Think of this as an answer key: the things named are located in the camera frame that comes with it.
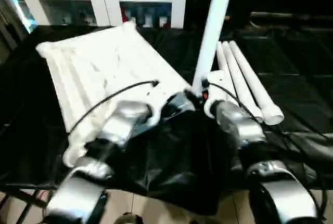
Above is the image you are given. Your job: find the white plastic table leg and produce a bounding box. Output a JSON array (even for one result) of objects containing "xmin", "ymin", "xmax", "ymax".
[
  {"xmin": 222, "ymin": 41, "xmax": 263, "ymax": 123},
  {"xmin": 229, "ymin": 41, "xmax": 285, "ymax": 126},
  {"xmin": 215, "ymin": 42, "xmax": 237, "ymax": 102},
  {"xmin": 191, "ymin": 0, "xmax": 236, "ymax": 98}
]

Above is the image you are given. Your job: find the white plastic table top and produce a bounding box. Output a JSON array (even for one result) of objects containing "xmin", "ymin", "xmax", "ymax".
[{"xmin": 35, "ymin": 22, "xmax": 194, "ymax": 168}]

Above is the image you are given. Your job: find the dark round robot base part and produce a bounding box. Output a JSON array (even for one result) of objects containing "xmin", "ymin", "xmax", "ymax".
[{"xmin": 114, "ymin": 213, "xmax": 144, "ymax": 224}]

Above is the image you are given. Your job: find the black table mat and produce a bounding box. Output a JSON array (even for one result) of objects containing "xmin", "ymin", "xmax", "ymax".
[{"xmin": 0, "ymin": 24, "xmax": 333, "ymax": 215}]

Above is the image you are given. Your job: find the blue lit glass case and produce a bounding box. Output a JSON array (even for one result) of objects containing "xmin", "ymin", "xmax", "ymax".
[{"xmin": 0, "ymin": 0, "xmax": 38, "ymax": 33}]

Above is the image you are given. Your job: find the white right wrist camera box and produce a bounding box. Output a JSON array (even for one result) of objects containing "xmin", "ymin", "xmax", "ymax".
[{"xmin": 202, "ymin": 72, "xmax": 230, "ymax": 119}]

